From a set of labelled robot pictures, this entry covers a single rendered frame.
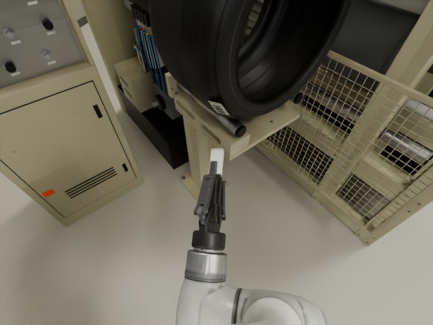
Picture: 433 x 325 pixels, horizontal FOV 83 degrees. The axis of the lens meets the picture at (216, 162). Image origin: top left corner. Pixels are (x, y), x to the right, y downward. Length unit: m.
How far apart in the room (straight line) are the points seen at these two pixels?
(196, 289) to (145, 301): 0.99
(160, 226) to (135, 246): 0.18
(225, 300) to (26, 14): 1.08
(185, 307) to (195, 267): 0.07
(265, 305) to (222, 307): 0.09
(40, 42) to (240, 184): 1.31
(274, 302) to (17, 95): 1.11
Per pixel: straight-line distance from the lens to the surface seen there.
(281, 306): 0.49
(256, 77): 1.00
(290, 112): 1.05
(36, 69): 1.23
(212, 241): 0.54
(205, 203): 0.53
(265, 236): 1.59
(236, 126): 0.78
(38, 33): 1.19
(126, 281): 1.57
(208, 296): 0.54
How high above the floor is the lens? 1.45
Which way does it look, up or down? 52 degrees down
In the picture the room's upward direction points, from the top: straight up
